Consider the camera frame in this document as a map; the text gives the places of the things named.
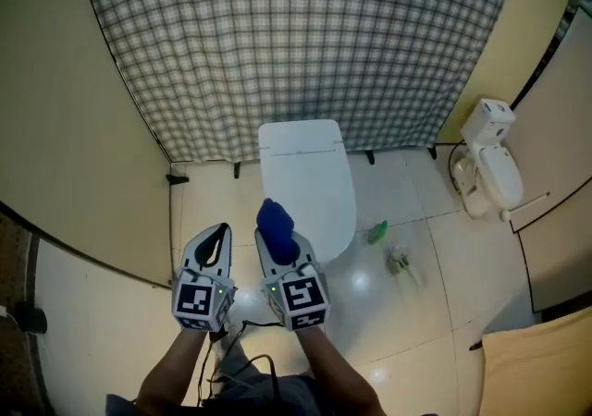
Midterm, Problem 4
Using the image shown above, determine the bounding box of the black toilet hose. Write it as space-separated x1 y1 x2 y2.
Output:
447 139 467 197

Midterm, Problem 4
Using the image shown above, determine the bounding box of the person's grey clothing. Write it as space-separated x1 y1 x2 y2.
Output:
105 335 325 416

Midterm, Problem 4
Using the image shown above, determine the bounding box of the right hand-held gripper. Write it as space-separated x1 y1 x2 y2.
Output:
253 227 331 333

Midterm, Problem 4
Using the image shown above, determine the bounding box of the person's left forearm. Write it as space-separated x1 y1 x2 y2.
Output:
135 326 215 416

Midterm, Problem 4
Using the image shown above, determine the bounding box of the checked grey curtain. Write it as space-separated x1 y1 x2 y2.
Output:
75 0 524 165

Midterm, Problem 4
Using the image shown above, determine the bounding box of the blue cloth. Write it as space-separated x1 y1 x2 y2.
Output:
255 197 301 266

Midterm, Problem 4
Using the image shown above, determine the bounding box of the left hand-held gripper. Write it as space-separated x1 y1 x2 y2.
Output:
171 223 239 335

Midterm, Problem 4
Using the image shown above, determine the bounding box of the beige board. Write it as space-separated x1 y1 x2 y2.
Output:
480 311 592 416

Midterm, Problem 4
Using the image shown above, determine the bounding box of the white partition foot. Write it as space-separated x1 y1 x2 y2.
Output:
499 191 552 222

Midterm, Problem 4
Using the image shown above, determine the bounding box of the person's right forearm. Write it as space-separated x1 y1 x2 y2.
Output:
294 324 389 416

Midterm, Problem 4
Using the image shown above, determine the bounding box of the green bottle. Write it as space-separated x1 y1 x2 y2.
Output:
366 219 390 245

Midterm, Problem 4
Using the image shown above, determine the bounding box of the white toilet with tank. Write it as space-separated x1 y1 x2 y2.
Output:
450 97 525 220

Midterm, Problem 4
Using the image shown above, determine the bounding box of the white toilet with lid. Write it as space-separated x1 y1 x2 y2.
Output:
257 118 359 263

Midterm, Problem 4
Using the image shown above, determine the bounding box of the black cable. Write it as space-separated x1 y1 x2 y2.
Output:
197 318 284 408

